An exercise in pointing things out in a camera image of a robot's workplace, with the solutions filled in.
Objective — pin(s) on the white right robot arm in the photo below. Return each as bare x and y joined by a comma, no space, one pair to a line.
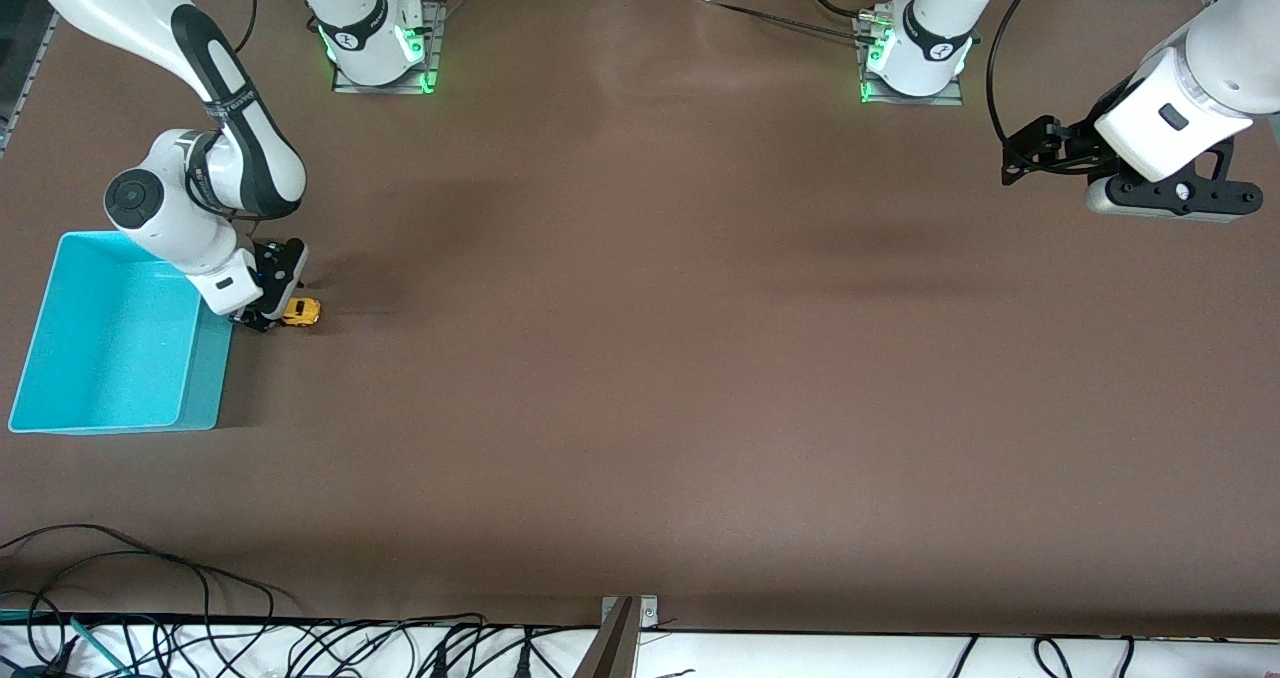
180,218

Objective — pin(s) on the aluminium frame rail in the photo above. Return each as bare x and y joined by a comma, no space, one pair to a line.
30,68

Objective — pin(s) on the white ledge board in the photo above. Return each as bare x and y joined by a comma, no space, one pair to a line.
800,660

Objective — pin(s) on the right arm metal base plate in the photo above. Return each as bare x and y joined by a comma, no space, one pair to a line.
435,33

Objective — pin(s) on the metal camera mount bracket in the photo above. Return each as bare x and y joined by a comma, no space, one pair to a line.
612,648

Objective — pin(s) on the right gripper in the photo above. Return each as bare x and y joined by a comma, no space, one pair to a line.
267,299

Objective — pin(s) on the turquoise plastic bin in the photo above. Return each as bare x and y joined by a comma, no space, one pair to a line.
110,358

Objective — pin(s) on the yellow beetle toy car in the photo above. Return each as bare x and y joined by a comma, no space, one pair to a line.
303,311

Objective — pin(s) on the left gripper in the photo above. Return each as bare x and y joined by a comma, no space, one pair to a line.
1068,144

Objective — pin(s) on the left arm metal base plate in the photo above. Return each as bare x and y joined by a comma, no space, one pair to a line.
920,100

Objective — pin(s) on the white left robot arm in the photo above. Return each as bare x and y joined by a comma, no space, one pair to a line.
935,38

